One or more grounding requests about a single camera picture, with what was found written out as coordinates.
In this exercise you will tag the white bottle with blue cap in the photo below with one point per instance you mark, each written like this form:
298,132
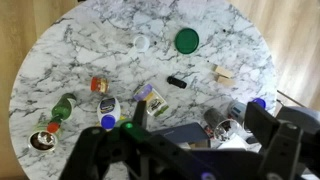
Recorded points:
108,111

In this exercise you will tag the small red item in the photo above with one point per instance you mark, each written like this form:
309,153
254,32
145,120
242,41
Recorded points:
208,130

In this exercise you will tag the green bottle with red cap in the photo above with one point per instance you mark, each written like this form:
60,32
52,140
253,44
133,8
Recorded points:
62,108

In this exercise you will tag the white paper piece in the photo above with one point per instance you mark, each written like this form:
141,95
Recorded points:
235,142

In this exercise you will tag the green round plastic lid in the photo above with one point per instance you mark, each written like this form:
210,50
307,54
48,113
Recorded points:
186,40

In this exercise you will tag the light wooden block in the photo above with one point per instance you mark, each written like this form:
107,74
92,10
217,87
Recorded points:
225,81
222,71

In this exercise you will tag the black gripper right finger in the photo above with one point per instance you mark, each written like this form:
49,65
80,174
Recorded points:
283,150

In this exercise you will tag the white measuring scoop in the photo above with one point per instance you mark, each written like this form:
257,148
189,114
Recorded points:
141,44

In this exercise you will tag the fruit pouch with purple cap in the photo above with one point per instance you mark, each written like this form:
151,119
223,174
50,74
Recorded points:
151,100

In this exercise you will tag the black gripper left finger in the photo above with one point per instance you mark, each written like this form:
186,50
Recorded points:
100,153

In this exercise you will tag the black toy car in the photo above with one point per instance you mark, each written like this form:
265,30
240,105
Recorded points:
176,82

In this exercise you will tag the small jar with orange lid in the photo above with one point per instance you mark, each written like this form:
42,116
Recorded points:
99,84

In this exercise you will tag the dark blue box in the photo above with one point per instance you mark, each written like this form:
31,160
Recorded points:
183,133

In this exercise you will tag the striped bottle with blue cap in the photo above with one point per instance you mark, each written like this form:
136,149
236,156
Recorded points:
237,110

